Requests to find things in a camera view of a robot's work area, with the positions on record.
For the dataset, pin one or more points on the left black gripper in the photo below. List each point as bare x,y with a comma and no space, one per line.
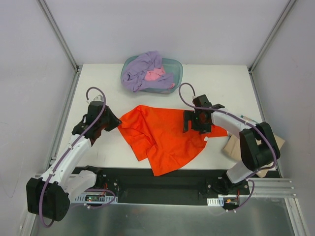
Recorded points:
108,120

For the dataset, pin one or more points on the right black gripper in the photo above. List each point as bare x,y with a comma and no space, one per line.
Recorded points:
187,121

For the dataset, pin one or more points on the orange t shirt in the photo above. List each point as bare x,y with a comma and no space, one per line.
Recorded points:
157,134

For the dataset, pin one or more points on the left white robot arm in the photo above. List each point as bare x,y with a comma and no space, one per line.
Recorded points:
50,195

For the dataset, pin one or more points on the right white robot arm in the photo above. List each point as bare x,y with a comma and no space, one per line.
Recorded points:
258,146

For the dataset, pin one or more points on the brown cardboard sheet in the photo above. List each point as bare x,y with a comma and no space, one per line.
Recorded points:
232,149

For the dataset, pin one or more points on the lilac t shirt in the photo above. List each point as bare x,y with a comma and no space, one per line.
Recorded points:
134,70

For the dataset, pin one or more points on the teal cloth under cardboard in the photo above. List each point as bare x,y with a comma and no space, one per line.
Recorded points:
248,119

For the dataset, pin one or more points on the teal plastic basket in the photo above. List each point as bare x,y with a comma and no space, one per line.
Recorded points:
170,66

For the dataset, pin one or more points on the pink t shirt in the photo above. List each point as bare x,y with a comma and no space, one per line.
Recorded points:
158,78

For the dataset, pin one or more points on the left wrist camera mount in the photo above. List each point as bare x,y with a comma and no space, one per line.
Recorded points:
99,98

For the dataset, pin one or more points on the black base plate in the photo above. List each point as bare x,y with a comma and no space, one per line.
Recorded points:
140,186

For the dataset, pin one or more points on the left slotted cable duct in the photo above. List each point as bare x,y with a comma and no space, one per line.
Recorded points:
95,199

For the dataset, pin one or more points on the slotted cable duct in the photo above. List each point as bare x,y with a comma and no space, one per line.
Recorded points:
95,199
215,202

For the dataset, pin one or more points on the right slotted cable duct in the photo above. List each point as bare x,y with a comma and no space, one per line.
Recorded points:
215,202

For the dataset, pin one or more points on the front aluminium rail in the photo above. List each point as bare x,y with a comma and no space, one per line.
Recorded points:
254,187

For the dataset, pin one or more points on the left aluminium frame post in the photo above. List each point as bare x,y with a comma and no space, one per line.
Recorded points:
55,28

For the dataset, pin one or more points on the aluminium frame post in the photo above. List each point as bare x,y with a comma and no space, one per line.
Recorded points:
55,28
276,27

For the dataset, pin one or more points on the right aluminium frame post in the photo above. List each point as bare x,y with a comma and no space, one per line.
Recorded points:
276,27

